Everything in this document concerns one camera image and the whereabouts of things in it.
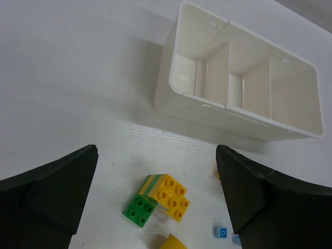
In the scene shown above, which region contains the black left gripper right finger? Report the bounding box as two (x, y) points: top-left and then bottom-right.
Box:
(216, 145), (331, 248)

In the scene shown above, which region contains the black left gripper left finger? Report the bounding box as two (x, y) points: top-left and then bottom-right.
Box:
(1, 145), (99, 248)

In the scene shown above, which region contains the green square lego brick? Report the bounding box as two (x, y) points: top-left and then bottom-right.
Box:
(122, 193), (157, 228)

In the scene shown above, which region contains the yellow striped lego brick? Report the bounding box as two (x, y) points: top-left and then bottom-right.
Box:
(139, 174), (190, 223)

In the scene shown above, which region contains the yellow curved lego brick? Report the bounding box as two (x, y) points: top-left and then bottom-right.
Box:
(160, 234), (187, 249)

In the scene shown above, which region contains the small blue lego piece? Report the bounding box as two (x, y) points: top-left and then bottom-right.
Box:
(213, 223), (228, 239)
(232, 234), (241, 246)

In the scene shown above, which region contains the white divided plastic container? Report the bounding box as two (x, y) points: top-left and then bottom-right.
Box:
(154, 2), (324, 142)

